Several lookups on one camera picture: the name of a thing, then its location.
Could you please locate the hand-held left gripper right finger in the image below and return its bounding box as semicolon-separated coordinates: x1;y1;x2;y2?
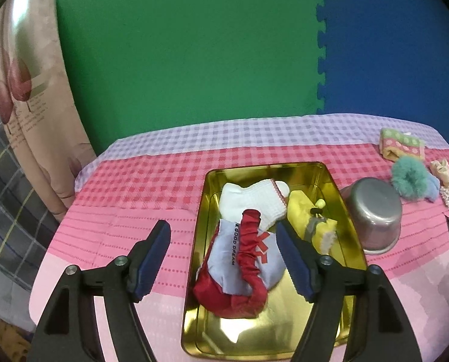
276;222;423;362

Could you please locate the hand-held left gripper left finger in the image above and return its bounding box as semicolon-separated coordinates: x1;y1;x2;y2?
27;220;171;362

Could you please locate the grey sock with red print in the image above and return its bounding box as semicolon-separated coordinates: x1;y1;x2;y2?
198;219;287;295

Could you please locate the gold tin box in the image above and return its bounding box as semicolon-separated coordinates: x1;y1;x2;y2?
181;161;368;358

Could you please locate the green fluffy scrunchie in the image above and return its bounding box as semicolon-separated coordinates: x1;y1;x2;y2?
391;157;432;198

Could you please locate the blue fluffy scrunchie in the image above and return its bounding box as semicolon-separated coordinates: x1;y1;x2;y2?
422;175;442;202

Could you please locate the beige bow hair clip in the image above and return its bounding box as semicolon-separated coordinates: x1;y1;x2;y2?
430;159;449;187

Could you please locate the small black yellow clip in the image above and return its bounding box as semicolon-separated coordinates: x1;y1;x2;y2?
306;198;329;242

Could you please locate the white sock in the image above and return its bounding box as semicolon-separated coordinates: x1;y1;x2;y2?
219;179;291;230

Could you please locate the pink checkered tablecloth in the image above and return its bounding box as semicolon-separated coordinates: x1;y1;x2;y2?
28;113;449;362

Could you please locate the steel bowl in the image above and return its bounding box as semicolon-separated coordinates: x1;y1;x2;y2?
339;178;403;255

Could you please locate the grey plaid blanket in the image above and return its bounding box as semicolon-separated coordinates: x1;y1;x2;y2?
0;102;64;304

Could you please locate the yellow patterned cloth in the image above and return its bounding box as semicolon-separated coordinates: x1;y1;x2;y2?
0;320;32;362

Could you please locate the floral curtain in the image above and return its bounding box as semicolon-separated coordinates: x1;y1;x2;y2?
0;0;97;223

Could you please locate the green foam mat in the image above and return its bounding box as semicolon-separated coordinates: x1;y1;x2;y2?
54;0;329;151

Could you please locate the blue foam mat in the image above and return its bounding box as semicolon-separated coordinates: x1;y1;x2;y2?
313;0;449;148

